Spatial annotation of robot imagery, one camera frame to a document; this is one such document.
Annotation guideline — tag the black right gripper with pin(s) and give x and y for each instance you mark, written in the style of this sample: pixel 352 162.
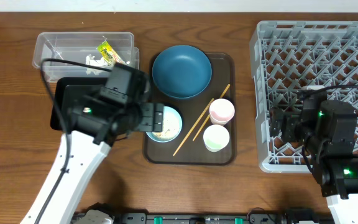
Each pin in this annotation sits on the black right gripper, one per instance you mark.
pixel 291 121

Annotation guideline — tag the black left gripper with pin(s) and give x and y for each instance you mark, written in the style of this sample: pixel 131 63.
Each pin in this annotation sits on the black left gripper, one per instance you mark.
pixel 151 110

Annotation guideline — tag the pink plastic cup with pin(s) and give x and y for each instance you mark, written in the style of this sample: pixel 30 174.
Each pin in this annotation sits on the pink plastic cup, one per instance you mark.
pixel 223 112

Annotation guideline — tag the yellow green snack wrapper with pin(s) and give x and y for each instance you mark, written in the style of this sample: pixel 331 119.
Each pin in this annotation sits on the yellow green snack wrapper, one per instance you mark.
pixel 109 54

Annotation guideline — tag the light green plastic cup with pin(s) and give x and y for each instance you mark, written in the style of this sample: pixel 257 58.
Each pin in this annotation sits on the light green plastic cup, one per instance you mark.
pixel 216 137

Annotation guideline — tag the white tissue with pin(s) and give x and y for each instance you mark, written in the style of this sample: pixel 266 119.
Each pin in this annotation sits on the white tissue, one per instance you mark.
pixel 90 60

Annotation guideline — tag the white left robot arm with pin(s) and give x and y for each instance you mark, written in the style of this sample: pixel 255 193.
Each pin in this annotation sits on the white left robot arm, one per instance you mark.
pixel 78 157

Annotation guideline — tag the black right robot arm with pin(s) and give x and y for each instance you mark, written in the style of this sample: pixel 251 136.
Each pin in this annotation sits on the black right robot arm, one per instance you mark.
pixel 325 128

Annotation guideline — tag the grey dishwasher rack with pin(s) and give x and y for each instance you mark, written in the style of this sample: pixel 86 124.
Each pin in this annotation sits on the grey dishwasher rack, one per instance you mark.
pixel 287 56

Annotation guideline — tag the light blue food bowl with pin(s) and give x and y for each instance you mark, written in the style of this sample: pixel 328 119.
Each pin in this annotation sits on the light blue food bowl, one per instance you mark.
pixel 172 125

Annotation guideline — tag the dark blue plate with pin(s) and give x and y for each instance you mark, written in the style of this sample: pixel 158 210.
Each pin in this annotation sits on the dark blue plate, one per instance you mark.
pixel 182 71

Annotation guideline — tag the long wooden chopstick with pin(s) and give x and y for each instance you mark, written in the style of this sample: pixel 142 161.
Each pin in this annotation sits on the long wooden chopstick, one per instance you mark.
pixel 193 127

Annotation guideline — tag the short wooden chopstick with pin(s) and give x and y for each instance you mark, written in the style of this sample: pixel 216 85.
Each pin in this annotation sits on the short wooden chopstick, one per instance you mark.
pixel 210 112

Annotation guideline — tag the black rectangular tray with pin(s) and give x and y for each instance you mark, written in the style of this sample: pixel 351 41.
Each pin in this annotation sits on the black rectangular tray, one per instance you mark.
pixel 61 93

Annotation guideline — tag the clear plastic bin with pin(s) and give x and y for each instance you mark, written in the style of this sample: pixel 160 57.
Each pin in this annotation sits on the clear plastic bin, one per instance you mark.
pixel 75 47

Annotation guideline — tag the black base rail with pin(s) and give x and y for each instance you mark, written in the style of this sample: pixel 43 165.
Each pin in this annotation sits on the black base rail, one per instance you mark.
pixel 103 213

